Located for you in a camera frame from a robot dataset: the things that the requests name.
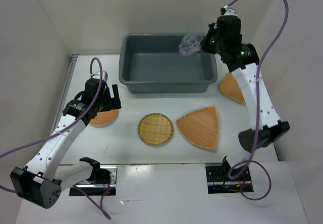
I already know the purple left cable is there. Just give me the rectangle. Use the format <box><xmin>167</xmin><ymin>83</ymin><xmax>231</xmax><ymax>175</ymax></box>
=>
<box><xmin>0</xmin><ymin>57</ymin><xmax>112</xmax><ymax>220</ymax></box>

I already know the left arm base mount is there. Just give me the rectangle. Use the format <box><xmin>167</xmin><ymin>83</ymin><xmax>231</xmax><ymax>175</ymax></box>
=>
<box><xmin>76</xmin><ymin>165</ymin><xmax>118</xmax><ymax>196</ymax></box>

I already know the round tan woven tray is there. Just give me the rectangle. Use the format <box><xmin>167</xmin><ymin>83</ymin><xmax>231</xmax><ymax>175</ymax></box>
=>
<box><xmin>89</xmin><ymin>109</ymin><xmax>118</xmax><ymax>128</ymax></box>

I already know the round green-rimmed bamboo tray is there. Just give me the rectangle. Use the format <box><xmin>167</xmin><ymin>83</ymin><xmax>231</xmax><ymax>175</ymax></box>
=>
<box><xmin>137</xmin><ymin>113</ymin><xmax>174</xmax><ymax>147</ymax></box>

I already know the triangular woven tray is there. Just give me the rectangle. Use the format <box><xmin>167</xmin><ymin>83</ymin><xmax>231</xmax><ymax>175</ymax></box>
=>
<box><xmin>175</xmin><ymin>105</ymin><xmax>219</xmax><ymax>151</ymax></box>

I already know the grey plastic bin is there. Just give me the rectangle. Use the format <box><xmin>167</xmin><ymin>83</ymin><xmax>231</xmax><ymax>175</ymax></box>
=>
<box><xmin>119</xmin><ymin>33</ymin><xmax>218</xmax><ymax>94</ymax></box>

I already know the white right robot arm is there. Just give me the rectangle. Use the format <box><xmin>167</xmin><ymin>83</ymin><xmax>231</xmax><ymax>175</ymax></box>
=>
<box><xmin>201</xmin><ymin>15</ymin><xmax>290</xmax><ymax>180</ymax></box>

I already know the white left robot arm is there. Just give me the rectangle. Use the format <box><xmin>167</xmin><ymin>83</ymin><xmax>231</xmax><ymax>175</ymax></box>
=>
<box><xmin>10</xmin><ymin>78</ymin><xmax>121</xmax><ymax>209</ymax></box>

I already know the aluminium table edge rail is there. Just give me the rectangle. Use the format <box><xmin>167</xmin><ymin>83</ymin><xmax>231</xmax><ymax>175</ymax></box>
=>
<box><xmin>52</xmin><ymin>54</ymin><xmax>79</xmax><ymax>130</ymax></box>

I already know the clear plastic cup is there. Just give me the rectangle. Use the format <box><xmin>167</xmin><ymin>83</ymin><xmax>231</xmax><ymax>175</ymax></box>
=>
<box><xmin>178</xmin><ymin>33</ymin><xmax>205</xmax><ymax>55</ymax></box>

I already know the square woven tray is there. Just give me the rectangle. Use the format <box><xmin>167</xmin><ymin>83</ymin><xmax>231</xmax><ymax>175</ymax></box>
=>
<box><xmin>219</xmin><ymin>73</ymin><xmax>246</xmax><ymax>105</ymax></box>

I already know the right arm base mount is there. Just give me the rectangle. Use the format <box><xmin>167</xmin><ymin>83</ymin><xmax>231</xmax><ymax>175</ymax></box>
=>
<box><xmin>205</xmin><ymin>163</ymin><xmax>253</xmax><ymax>194</ymax></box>

